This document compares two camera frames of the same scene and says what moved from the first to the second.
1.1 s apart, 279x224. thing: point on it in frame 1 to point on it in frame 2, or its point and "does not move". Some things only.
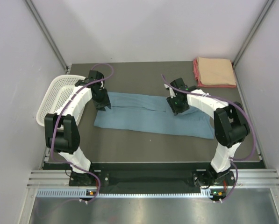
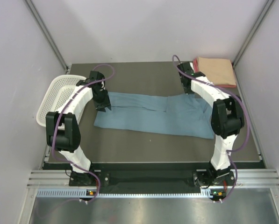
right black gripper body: x=176 y=107 to x=187 y=90
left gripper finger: x=101 y=108 does not move
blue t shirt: x=151 y=114 does not move
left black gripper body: x=102 y=99 does not move
